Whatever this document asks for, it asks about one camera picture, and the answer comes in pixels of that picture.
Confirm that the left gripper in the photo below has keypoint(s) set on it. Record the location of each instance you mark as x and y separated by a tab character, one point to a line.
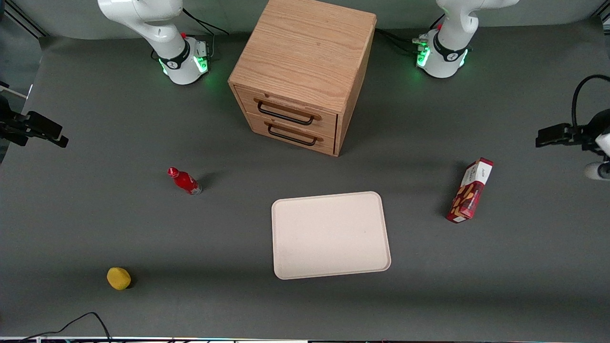
582	134

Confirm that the yellow sponge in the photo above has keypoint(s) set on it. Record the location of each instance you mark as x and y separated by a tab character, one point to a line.
118	278

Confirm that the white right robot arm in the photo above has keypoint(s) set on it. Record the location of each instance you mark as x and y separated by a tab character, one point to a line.
162	28

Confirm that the small red bottle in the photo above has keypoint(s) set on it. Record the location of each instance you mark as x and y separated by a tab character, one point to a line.
186	181

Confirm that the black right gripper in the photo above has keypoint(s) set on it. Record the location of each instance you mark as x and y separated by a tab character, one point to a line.
9	125

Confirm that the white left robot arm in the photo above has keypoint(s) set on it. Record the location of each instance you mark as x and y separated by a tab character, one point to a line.
445	62

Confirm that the black frame bar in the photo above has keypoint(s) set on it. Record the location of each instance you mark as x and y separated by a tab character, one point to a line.
24	18

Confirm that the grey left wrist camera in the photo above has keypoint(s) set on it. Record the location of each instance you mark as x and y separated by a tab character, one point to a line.
598	171

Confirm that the red cookie box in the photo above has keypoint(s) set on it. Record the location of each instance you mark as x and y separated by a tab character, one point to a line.
469	193

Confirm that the beige rectangular tray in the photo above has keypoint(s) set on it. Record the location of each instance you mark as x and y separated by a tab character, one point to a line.
329	236

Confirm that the wooden two-drawer cabinet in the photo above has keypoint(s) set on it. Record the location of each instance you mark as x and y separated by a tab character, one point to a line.
305	52

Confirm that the dark grey table mat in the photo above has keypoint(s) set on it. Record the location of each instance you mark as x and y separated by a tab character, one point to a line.
143	228

